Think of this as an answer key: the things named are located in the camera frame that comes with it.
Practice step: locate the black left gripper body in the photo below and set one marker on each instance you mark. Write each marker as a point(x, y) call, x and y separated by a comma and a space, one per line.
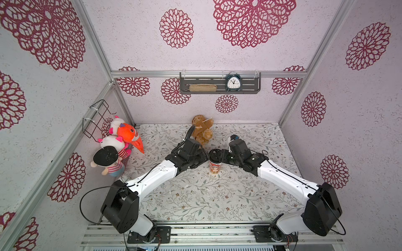
point(200, 157)

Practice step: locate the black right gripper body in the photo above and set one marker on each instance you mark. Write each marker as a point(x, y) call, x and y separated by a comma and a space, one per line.
point(224, 157)

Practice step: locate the black cup lid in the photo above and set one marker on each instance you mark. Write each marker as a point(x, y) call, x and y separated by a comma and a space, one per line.
point(213, 155)

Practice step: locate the paper milk tea cup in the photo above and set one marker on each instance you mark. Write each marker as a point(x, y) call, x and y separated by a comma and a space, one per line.
point(214, 167)

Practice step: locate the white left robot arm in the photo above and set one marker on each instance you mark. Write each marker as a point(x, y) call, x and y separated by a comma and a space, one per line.
point(121, 205)

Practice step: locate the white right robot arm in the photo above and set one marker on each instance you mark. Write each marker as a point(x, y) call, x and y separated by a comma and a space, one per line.
point(321, 207)

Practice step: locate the brown teddy bear plush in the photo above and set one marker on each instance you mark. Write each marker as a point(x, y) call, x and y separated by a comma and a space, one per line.
point(203, 132)

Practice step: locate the teal alarm clock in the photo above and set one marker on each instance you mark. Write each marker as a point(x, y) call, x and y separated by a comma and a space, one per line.
point(233, 83)

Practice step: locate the pink white pig plush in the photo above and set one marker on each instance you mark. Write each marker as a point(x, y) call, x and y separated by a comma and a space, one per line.
point(112, 139)

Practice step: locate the black-haired doll plush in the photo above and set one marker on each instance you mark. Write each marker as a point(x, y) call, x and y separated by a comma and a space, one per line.
point(107, 157)

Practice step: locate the grey wall shelf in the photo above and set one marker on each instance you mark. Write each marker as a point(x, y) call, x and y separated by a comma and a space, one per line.
point(251, 83)

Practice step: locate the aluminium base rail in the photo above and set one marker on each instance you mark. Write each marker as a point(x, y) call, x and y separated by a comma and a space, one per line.
point(207, 236)

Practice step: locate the black wire basket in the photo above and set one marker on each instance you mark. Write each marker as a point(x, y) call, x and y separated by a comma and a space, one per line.
point(98, 125)

